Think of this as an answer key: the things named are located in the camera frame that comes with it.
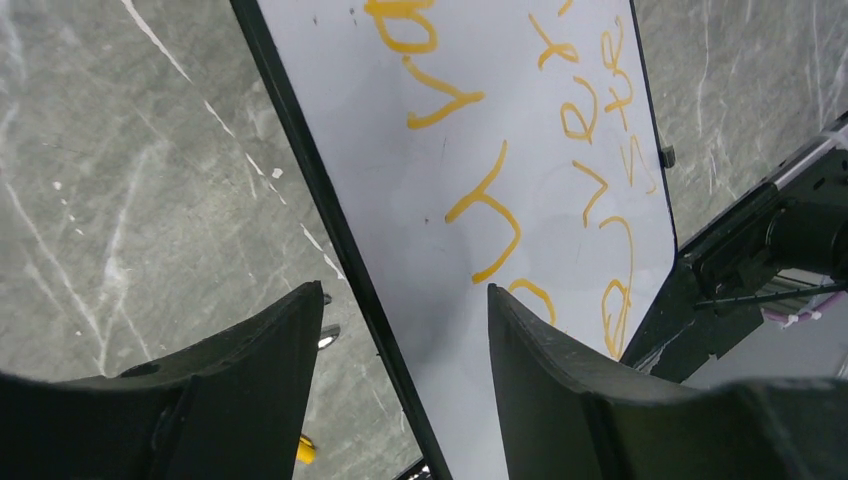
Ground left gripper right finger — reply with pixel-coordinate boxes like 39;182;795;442
487;284;847;479

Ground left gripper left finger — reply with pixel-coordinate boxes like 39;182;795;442
1;281;324;479

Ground yellow marker cap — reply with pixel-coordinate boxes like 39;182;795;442
296;434;317;465

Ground black-framed whiteboard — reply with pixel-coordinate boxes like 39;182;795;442
232;1;678;479

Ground silver wrench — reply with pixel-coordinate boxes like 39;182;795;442
318;324;341;351

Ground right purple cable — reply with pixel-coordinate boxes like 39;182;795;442
761;291;848;329

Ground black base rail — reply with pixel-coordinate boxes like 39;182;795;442
621;114;847;382

